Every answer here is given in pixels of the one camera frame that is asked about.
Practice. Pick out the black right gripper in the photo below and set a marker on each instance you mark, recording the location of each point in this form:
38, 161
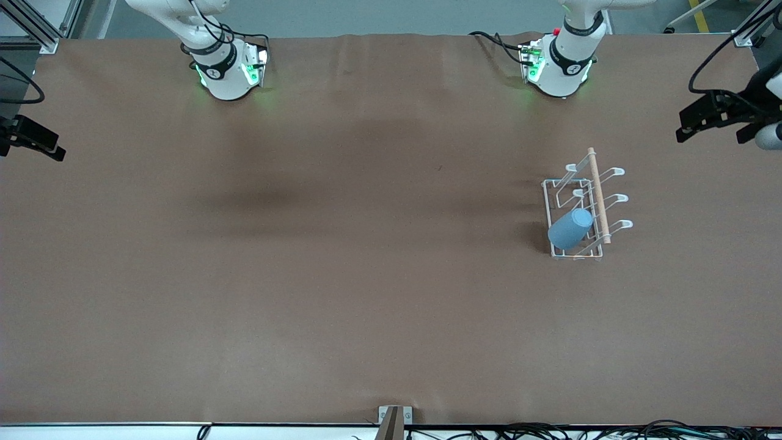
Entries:
6, 132

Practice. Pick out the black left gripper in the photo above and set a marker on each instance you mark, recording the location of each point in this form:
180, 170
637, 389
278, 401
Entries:
749, 105

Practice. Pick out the blue plastic cup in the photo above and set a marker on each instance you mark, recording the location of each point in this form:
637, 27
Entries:
569, 230

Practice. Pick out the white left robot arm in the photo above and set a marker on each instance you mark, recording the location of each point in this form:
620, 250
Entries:
562, 67

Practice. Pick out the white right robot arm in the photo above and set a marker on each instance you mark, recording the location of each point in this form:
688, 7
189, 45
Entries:
223, 76

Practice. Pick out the aluminium frame post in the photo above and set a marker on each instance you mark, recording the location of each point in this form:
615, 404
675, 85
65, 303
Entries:
748, 30
43, 33

